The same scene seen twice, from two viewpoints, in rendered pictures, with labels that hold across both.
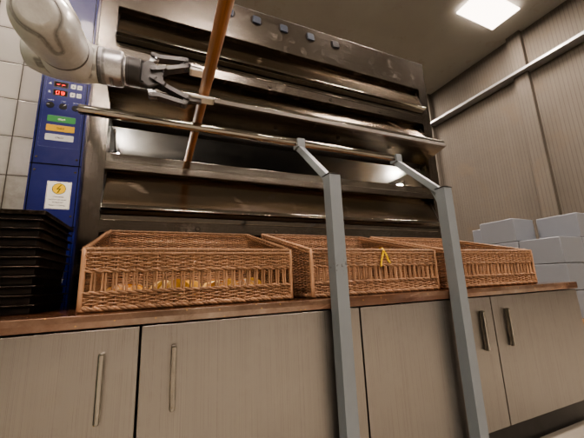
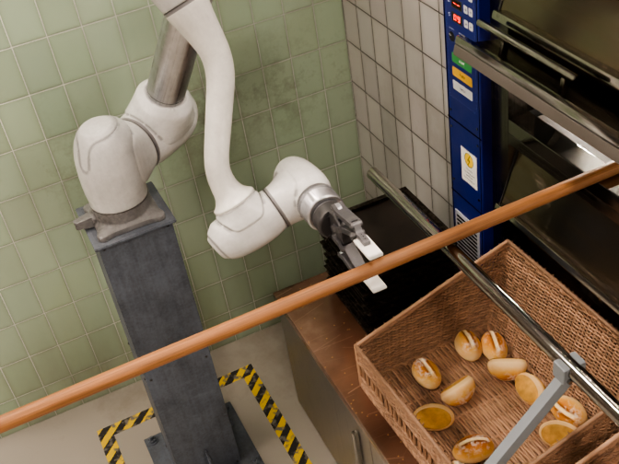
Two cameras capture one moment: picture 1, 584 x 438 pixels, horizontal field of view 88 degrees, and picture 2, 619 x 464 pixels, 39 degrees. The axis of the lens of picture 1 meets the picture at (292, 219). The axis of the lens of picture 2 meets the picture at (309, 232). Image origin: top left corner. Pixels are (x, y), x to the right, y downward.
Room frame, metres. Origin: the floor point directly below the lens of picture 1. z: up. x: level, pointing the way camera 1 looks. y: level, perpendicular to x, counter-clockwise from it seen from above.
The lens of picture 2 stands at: (0.80, -1.09, 2.31)
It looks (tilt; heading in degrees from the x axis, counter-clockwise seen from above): 37 degrees down; 95
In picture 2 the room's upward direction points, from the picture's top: 10 degrees counter-clockwise
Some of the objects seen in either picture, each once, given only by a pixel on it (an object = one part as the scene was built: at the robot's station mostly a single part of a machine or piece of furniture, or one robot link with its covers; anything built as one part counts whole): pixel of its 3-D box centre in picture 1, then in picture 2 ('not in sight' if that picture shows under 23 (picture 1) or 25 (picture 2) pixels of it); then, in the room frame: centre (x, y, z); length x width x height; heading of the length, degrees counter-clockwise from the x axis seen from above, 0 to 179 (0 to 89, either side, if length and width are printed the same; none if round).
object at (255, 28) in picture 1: (295, 43); not in sight; (1.54, -0.07, 1.99); 1.80 x 0.08 x 0.21; 114
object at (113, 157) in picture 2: not in sight; (110, 159); (0.16, 0.82, 1.17); 0.18 x 0.16 x 0.22; 58
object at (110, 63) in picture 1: (114, 68); (321, 208); (0.70, 0.45, 1.20); 0.09 x 0.06 x 0.09; 23
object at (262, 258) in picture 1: (190, 260); (496, 377); (1.05, 0.35, 0.72); 0.56 x 0.49 x 0.28; 115
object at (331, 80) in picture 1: (299, 70); not in sight; (1.52, -0.08, 1.80); 1.79 x 0.11 x 0.19; 114
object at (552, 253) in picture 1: (525, 272); not in sight; (3.90, -2.90, 0.63); 1.27 x 0.86 x 1.26; 24
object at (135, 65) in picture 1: (144, 75); (336, 225); (0.73, 0.38, 1.20); 0.09 x 0.07 x 0.08; 113
